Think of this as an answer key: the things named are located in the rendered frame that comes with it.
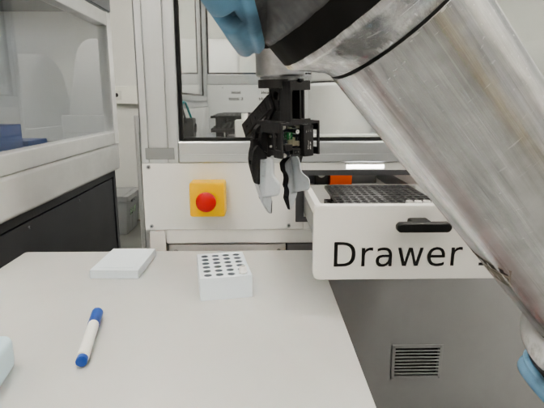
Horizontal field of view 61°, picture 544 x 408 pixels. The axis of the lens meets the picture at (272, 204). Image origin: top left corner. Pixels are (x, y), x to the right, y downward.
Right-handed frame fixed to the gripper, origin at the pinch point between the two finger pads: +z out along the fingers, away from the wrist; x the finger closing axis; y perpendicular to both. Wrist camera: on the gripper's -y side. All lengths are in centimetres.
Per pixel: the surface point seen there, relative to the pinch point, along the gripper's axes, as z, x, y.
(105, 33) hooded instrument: -40, 6, -127
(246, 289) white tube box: 12.7, -8.0, 2.6
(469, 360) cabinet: 46, 49, 6
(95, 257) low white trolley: 13.9, -24.4, -31.6
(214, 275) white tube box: 10.2, -12.2, -0.3
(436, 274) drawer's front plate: 8.2, 12.5, 23.0
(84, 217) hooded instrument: 23, -14, -101
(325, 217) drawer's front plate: -0.9, -1.3, 14.4
